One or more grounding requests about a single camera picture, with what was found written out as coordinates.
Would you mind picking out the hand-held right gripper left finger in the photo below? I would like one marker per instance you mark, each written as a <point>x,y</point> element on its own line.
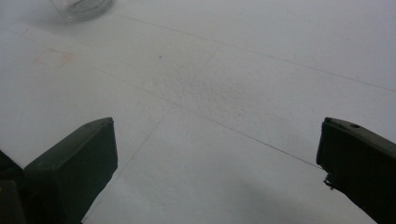
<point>71,174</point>

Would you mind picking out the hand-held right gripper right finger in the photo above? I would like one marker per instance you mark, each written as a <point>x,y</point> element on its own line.
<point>361,165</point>

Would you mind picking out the clear glass jar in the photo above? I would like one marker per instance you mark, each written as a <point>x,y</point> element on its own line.
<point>81,8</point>

